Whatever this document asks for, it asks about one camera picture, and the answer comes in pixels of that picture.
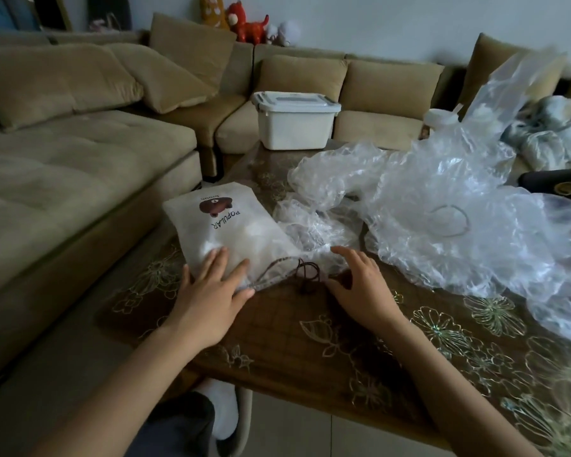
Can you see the black device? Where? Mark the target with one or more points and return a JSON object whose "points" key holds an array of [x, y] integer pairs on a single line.
{"points": [[559, 183]]}

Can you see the crumpled clear plastic bag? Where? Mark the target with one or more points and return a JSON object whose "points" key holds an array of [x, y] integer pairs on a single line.
{"points": [[314, 228]]}

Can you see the white plush toy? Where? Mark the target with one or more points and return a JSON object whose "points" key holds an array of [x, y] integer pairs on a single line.
{"points": [[281, 33]]}

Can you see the person's left forearm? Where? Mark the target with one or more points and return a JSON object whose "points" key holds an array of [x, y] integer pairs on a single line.
{"points": [[119, 399]]}

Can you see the large beige back cushion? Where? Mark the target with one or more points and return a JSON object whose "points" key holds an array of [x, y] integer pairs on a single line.
{"points": [[52, 83]]}

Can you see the person's right hand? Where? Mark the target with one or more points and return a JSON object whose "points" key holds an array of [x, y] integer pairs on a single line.
{"points": [[369, 295]]}

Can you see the person's right thumb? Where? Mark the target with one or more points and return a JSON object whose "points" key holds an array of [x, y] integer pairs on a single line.
{"points": [[337, 286]]}

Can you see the person's dark trouser leg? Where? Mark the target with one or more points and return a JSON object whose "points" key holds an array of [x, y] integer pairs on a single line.
{"points": [[176, 430]]}

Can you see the orange plush toy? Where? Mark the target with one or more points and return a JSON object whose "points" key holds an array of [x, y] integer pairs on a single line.
{"points": [[213, 10]]}

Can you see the person's left thumb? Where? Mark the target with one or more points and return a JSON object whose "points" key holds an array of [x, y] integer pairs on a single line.
{"points": [[242, 298]]}

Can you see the framed picture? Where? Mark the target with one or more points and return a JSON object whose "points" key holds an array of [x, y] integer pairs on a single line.
{"points": [[14, 13]]}

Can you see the thin brown hair hoop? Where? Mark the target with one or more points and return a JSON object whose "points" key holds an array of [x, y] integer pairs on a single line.
{"points": [[462, 228]]}

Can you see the white lidded storage box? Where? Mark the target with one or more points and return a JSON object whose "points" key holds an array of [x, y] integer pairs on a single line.
{"points": [[295, 121]]}

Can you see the large clear plastic sheet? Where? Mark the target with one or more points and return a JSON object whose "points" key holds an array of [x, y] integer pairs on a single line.
{"points": [[457, 195]]}

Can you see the beige throw pillow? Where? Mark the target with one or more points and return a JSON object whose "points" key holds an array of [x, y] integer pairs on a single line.
{"points": [[192, 47], [499, 66], [162, 76]]}

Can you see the white printed plastic pouch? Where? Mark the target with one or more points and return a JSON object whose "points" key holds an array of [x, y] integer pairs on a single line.
{"points": [[228, 228]]}

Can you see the red plush toy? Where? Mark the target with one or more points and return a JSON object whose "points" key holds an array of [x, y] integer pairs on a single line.
{"points": [[247, 23]]}

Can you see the person's left hand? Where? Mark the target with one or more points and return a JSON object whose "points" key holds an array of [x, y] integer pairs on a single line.
{"points": [[204, 314]]}

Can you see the white round lid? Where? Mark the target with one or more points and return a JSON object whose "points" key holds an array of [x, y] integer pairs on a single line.
{"points": [[440, 117]]}

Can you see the white slipper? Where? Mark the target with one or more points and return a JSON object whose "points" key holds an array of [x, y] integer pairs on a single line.
{"points": [[223, 406]]}

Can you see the person's right forearm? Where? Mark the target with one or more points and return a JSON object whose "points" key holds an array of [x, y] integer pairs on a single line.
{"points": [[452, 395]]}

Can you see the beige corner sofa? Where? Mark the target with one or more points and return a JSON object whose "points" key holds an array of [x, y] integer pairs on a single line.
{"points": [[76, 185]]}

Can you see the person's left little finger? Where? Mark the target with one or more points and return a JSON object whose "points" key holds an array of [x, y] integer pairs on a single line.
{"points": [[186, 276]]}

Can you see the floral clear table cover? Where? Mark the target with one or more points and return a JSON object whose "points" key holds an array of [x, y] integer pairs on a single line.
{"points": [[314, 347]]}

